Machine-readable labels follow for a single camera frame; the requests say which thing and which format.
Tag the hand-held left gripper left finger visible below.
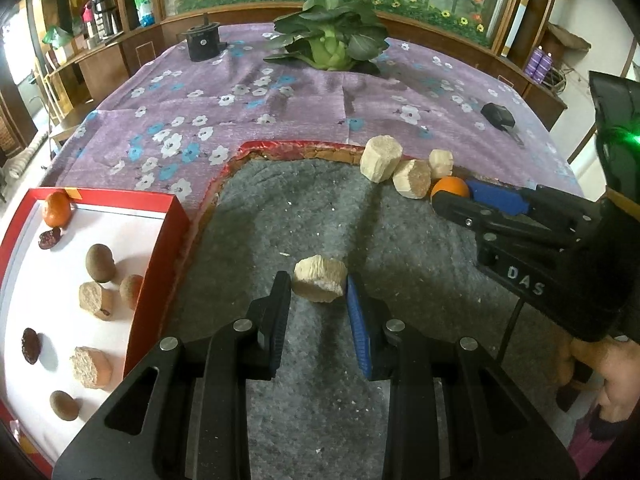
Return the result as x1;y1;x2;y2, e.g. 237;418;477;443
52;270;292;480

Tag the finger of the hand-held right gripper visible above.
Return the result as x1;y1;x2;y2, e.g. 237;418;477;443
432;186;609;253
467;179;532;216

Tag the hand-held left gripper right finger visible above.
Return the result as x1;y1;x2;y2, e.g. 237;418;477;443
346;274;581;480

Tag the large orange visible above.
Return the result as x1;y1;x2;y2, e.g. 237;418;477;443
431;176;471;204

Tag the beige sugarcane piece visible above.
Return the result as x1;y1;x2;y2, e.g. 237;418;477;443
70;346;113;389
392;158;432;200
360;135;403;183
429;149;455;181
78;281;115;321
292;255;348;303

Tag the brown kiwi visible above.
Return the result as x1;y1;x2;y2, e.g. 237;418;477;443
85;244;117;283
49;390;81;421
119;274;145;311

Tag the red box with white inside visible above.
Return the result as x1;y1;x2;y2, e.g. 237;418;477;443
0;187;192;478

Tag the person's right hand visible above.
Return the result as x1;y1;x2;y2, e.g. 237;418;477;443
556;335;640;422

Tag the black key fob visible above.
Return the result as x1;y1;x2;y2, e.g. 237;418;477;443
481;102;526;147

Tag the grey felt mat red edge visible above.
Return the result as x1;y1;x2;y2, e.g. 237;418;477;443
165;140;586;480

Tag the brown cloth bag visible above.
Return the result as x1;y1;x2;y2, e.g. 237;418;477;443
547;22;592;54

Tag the purple floral cloth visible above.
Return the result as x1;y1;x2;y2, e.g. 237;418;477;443
42;22;586;202

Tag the green bok choy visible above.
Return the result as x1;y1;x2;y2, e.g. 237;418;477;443
264;0;391;74

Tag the small orange mandarin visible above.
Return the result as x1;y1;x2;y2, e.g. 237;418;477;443
42;191;71;227

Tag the black round container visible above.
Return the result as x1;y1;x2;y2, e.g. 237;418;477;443
181;12;223;63

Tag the beige striped cushion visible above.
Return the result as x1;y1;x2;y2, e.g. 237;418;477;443
0;132;51;182

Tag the wooden shelf cabinet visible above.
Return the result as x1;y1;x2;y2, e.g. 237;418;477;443
30;0;168;111

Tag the green-capped clear bottle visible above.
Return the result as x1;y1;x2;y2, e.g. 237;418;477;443
134;0;156;28

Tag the black thermos jug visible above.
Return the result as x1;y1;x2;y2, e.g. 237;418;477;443
92;0;121;39

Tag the green bag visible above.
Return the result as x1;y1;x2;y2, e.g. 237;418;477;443
42;27;74;52

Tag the black cable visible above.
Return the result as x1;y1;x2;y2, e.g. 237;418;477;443
499;300;524;362

